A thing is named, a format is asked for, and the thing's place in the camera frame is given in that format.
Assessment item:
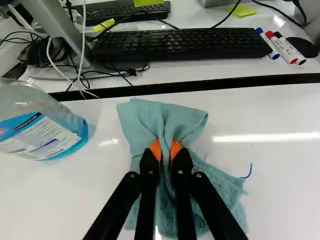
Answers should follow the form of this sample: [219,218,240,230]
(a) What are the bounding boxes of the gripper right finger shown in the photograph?
[169,139,250,240]

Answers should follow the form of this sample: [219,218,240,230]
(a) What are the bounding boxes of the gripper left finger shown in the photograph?
[82,139,164,240]

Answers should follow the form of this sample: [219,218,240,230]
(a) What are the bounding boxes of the green towel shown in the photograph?
[116,97,250,238]

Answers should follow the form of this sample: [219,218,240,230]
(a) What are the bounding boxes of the white table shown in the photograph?
[0,83,320,240]

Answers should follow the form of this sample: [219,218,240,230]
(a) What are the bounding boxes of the white desk with black edge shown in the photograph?
[0,0,320,102]

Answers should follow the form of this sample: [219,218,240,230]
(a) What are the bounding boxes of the clear bottle with blue liquid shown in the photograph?
[0,77,90,161]

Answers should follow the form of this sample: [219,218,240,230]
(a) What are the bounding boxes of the large black keyboard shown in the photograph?
[88,27,274,63]

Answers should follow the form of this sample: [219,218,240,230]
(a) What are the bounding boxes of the yellow sticky note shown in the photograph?
[92,17,116,33]

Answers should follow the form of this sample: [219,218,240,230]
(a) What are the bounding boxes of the blue marker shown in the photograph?
[255,27,281,61]

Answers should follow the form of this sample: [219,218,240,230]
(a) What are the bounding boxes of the red marker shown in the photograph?
[265,31,299,65]

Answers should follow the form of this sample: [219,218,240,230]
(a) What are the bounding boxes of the black keyboard with sticky note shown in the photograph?
[83,1,172,27]

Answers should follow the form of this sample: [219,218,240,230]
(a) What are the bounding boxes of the silver monitor stand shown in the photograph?
[18,0,151,81]

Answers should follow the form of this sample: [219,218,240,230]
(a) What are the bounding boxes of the black marker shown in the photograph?
[273,31,307,66]

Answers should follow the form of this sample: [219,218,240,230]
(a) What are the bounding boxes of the yellow sticky note pad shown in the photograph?
[226,4,258,19]

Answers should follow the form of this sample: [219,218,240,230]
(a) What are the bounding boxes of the black computer mouse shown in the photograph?
[284,36,320,59]

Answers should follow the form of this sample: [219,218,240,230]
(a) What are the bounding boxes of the white cable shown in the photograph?
[76,0,100,100]

